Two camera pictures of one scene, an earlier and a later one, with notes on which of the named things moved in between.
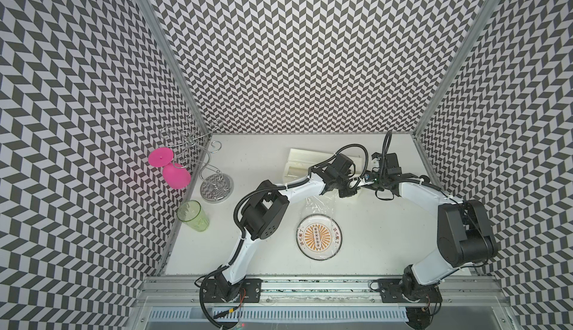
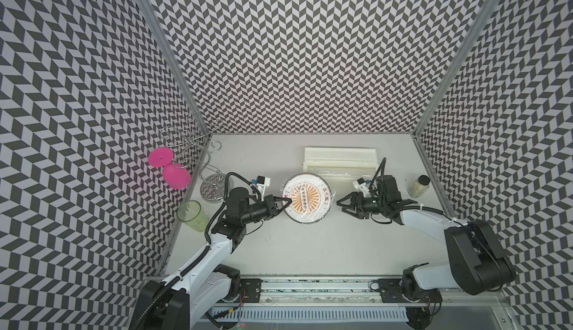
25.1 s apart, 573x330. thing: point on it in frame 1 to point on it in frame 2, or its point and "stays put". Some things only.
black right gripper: [370, 174] to [354, 196]
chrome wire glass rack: [184, 142] stays put
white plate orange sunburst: [318, 237] to [311, 196]
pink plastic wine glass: [174, 174] stays put
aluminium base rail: [456, 292] stays put
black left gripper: [348, 190] to [271, 207]
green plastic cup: [190, 213] stays put
